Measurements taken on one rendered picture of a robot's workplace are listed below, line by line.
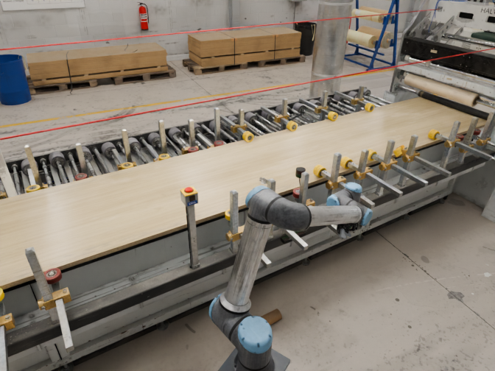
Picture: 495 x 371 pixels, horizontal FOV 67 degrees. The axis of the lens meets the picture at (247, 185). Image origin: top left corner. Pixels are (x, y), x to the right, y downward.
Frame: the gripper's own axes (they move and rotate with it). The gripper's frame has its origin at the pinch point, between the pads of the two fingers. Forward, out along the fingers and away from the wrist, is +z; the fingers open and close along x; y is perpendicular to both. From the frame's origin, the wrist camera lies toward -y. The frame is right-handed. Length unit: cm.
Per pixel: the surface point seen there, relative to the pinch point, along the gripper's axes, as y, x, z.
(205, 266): -29, -75, 13
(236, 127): -140, 7, -16
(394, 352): 38, 28, 83
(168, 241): -53, -88, 6
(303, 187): -31.2, -5.8, -19.2
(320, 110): -140, 100, -15
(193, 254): -31, -81, 2
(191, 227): -31, -81, -17
